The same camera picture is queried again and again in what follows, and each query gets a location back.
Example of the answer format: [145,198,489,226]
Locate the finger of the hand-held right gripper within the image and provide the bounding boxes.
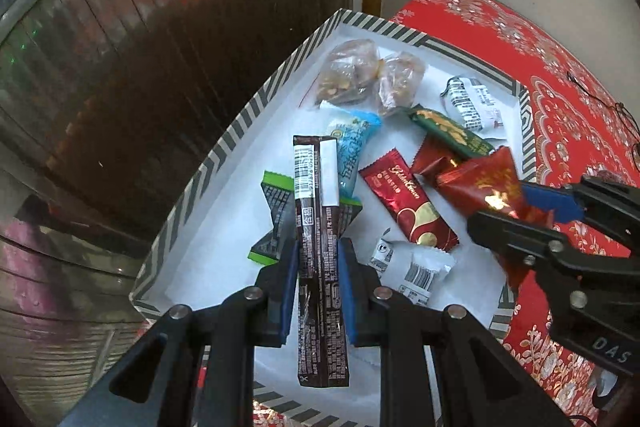
[467,209,640,323]
[522,174,640,253]

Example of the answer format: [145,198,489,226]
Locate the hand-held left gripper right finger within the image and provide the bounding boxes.
[339,238,571,427]

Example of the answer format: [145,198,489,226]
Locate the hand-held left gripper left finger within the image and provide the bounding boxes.
[60,237,301,427]

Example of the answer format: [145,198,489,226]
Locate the silver white snack packet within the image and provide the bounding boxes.
[369,236,457,306]

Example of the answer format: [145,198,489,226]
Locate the red foil packet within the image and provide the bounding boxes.
[436,146,556,290]
[411,137,458,188]

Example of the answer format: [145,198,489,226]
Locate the striped cardboard box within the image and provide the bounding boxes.
[129,8,533,425]

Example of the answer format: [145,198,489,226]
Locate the long dark brown packet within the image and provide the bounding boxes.
[291,134,351,389]

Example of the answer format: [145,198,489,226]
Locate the dark packet with green edges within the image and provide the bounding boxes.
[247,170,364,266]

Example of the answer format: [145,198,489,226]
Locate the red packet with gold heart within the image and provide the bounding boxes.
[358,148,460,253]

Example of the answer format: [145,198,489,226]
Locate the green snack packet gold print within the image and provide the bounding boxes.
[407,104,496,158]

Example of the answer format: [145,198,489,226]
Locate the blue candy packet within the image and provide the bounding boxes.
[325,109,383,198]

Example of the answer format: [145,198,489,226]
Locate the red floral tablecloth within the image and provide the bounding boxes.
[197,0,640,427]

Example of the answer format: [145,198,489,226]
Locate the white packet with black print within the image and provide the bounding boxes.
[440,76,504,134]

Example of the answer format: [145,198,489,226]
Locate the clear wrapped nut pastry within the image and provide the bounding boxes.
[377,52,427,116]
[314,39,383,108]

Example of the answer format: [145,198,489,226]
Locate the slatted panel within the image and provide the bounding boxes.
[0,0,353,408]

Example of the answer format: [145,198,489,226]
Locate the black cable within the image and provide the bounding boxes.
[567,71,640,138]

